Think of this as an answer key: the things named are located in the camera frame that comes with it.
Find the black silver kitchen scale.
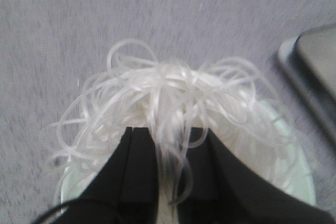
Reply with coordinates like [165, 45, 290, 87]
[277, 24, 335, 142]

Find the pale green round plate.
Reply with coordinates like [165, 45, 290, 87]
[54, 95, 316, 223]

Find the white vermicelli noodle bundle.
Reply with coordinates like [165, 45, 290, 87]
[51, 39, 292, 192]

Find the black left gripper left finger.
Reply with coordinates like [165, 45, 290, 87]
[35, 127, 158, 223]

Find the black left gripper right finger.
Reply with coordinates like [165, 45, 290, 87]
[178, 130, 334, 223]

